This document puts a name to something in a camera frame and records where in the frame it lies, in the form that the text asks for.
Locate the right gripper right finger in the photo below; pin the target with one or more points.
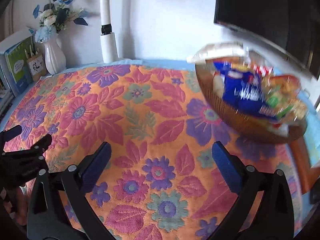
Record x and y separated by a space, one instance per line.
274 218

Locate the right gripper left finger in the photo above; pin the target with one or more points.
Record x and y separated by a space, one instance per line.
47 218

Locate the amber ribbed glass bowl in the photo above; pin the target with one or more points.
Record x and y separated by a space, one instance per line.
254 129

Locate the blue snack chip bag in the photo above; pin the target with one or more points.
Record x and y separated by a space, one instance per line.
243 90

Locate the red orange biscuit packet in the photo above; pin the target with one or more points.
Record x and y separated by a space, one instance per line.
287 84

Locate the clear bread package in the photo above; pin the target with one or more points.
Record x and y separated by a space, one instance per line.
219 50

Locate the white green snack packet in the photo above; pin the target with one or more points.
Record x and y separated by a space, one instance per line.
280 103

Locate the red striped bread bag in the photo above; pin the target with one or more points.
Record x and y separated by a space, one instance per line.
262 71

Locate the person left hand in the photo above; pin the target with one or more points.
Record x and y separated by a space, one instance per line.
17 203

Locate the stack of books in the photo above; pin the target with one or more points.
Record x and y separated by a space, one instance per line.
6 99

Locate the blue green book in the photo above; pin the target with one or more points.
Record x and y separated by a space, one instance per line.
14 65

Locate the white ribbed vase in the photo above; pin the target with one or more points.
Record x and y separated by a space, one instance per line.
55 59

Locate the floral woven tablecloth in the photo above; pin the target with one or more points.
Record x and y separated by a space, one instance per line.
161 181

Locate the blue artificial flowers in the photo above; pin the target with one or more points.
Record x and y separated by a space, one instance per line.
53 18

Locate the black monitor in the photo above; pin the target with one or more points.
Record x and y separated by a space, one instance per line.
290 26

